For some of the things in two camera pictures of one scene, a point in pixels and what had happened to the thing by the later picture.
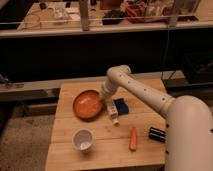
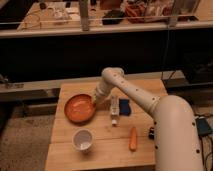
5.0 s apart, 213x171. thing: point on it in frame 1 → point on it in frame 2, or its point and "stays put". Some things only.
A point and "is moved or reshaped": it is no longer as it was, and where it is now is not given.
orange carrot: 133,139 stays put
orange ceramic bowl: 88,104 is moved or reshaped
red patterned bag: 135,12 stays put
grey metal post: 84,13 stays put
